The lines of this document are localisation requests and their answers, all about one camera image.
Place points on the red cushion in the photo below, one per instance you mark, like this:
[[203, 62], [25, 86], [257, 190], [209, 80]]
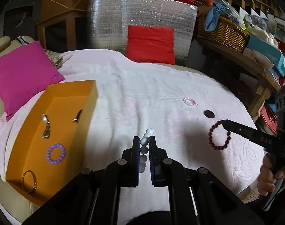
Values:
[[150, 44]]

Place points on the silver metal wristwatch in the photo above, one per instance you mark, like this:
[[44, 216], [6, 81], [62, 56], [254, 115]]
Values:
[[46, 132]]

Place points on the magenta pillow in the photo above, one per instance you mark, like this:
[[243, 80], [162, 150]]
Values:
[[24, 72]]

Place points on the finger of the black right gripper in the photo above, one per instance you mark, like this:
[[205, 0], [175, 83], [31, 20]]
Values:
[[253, 135]]

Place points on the blue cloth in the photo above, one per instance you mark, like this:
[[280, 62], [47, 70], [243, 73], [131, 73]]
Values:
[[213, 16]]

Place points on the wooden shelf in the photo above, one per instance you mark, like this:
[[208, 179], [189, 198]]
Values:
[[266, 84]]

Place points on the teal cardboard box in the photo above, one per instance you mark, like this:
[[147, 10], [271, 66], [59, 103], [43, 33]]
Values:
[[272, 53]]

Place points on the orange cardboard box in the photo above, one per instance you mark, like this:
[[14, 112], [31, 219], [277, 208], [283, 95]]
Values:
[[38, 168]]

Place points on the wicker basket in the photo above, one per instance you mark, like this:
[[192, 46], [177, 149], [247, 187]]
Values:
[[226, 33]]

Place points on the pale pink towel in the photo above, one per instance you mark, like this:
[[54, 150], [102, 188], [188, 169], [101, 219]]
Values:
[[179, 106]]

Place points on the wooden side table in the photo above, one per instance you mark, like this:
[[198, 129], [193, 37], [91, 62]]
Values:
[[61, 14]]

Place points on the person's right hand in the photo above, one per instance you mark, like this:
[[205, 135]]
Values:
[[267, 180]]

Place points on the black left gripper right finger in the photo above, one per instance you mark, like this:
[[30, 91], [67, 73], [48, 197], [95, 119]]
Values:
[[164, 171]]

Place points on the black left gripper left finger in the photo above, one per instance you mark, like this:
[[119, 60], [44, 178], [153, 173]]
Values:
[[125, 171]]

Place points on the silver insulation foil panel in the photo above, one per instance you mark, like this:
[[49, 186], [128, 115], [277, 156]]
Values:
[[109, 21]]

